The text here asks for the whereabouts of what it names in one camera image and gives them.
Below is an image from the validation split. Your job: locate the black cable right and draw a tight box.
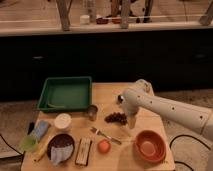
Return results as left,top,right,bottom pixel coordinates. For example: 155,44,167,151
169,133,213,171

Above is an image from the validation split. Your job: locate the blue sponge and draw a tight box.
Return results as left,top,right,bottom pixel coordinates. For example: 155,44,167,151
32,120,50,141

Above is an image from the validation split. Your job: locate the yellow banana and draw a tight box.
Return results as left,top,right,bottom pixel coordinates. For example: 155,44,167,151
33,134,54,162

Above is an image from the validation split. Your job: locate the black cable left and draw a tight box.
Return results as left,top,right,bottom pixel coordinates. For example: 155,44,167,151
0,133,24,157

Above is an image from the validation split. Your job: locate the wooden block box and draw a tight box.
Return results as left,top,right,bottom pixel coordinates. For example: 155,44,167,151
75,138,92,166

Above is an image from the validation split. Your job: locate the green plastic tray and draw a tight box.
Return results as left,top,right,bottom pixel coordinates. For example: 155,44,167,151
37,76,92,113

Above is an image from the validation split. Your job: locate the small metal cup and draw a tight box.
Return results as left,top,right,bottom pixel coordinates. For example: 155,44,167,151
87,105,98,121

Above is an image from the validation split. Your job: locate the dark grape bunch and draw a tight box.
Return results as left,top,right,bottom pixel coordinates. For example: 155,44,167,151
105,112,127,125

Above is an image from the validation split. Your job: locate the orange fruit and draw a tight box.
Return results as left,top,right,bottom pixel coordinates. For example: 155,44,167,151
97,139,111,154

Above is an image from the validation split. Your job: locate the orange clay bowl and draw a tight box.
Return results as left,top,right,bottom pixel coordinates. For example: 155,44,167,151
134,130,166,164

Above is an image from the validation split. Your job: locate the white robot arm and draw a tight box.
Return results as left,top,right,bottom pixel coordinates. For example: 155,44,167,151
121,79,213,142

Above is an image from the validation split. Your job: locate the dark brown plate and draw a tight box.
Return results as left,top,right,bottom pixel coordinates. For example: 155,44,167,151
47,134,75,158

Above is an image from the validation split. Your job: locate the grey cloth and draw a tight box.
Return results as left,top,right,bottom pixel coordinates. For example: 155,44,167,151
50,145,74,165

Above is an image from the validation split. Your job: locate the black cable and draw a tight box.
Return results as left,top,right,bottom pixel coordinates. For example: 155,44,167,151
0,133,24,157
169,133,213,171

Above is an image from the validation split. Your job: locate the green plastic cup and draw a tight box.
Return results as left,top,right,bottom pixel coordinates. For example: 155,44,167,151
20,135,37,152

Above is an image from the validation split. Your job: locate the silver fork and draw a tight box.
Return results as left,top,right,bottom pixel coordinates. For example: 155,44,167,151
90,127,122,145

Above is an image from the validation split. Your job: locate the white jar on shelf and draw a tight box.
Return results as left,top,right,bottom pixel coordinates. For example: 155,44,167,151
80,15,90,25

